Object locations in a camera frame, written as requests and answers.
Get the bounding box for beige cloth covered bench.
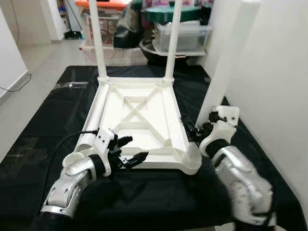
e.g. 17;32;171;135
79;43;147;66

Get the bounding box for clear plastic storage container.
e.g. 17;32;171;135
154;23;212;53

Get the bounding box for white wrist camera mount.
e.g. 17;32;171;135
95;128;116;160
200;106;240;155

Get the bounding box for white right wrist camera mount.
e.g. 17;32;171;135
200;106;240;155

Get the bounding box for clear box with orange lid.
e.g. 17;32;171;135
76;0;130;47

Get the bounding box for green pot lid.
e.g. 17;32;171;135
143;5;201;24

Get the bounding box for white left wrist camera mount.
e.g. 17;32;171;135
95;128;116;160

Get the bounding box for black tablecloth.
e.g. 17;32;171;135
0;65;307;231

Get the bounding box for clear tape strip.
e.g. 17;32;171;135
54;81;90;90

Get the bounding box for white plastic children table top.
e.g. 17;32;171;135
63;76;203;175

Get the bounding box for black bag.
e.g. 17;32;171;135
113;4;143;49

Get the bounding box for broom with green head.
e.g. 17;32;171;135
64;0;82;40

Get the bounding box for black wok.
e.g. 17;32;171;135
139;38;207;66

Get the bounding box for black wall cable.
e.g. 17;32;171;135
0;73;32;92

